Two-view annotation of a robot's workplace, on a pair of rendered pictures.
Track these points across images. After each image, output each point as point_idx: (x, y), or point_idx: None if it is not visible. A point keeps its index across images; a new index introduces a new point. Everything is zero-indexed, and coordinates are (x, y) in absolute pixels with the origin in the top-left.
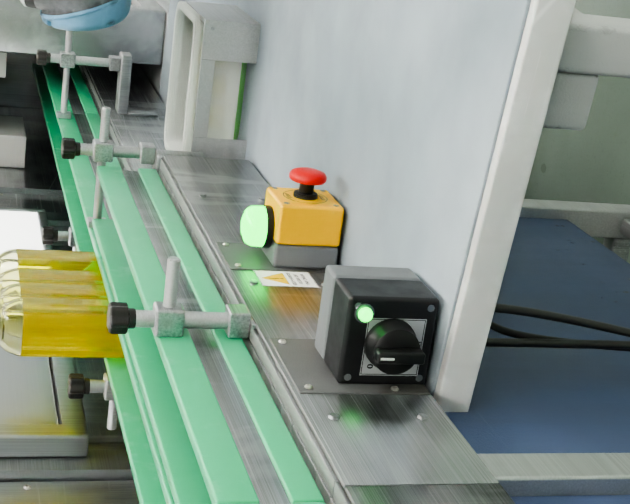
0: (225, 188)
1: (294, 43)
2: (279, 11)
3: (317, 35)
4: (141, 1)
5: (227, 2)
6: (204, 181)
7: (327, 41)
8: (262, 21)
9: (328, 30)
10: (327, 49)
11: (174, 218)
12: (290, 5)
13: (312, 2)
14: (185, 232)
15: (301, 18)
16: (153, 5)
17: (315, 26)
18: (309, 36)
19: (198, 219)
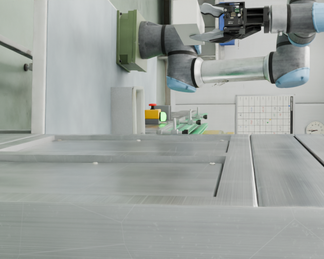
0: (148, 128)
1: (131, 85)
2: (127, 79)
3: (136, 79)
4: (38, 138)
5: (105, 88)
6: (153, 128)
7: (138, 79)
8: (122, 85)
9: (138, 76)
10: (139, 80)
11: (168, 130)
12: (129, 75)
13: (134, 71)
14: (169, 129)
15: (132, 77)
16: (37, 136)
17: (136, 77)
18: (135, 80)
19: (166, 126)
